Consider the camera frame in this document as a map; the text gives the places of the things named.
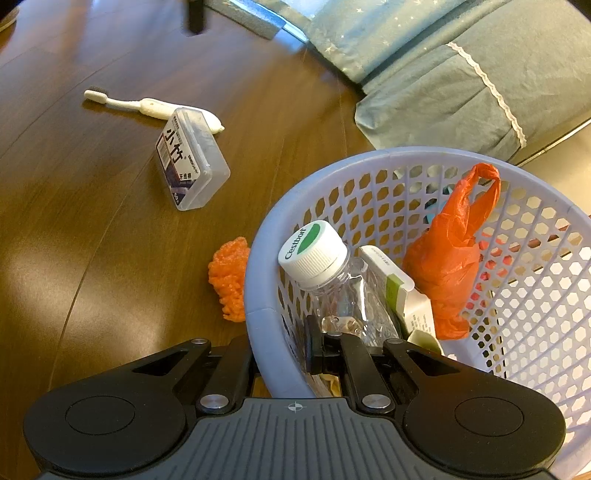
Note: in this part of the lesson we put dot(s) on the white medicine box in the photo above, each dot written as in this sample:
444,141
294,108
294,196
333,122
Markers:
378,261

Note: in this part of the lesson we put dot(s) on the lavender plastic mesh wastebasket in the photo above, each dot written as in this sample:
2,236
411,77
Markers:
263,258

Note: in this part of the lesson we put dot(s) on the dark upright bar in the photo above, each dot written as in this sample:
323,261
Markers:
195,16

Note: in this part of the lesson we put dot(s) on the clear plastic bottle white cap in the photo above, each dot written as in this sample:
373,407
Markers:
314,254

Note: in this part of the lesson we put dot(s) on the star print curtain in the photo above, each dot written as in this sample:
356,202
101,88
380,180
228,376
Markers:
351,32

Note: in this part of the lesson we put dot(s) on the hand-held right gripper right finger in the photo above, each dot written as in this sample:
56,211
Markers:
318,353

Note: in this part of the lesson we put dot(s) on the clear plastic box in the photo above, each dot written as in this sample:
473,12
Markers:
194,161

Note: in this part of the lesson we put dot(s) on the orange plastic bag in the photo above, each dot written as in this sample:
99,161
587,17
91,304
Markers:
443,263

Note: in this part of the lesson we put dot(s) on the orange frilly piece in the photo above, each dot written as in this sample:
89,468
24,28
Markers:
228,277

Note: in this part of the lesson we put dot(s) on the green cloth with lace trim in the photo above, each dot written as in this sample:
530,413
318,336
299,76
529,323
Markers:
438,101

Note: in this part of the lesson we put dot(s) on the white toothbrush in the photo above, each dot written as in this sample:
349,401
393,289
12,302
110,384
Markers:
152,107

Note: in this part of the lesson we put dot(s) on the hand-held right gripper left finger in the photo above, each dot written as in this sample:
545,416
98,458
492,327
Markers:
233,364

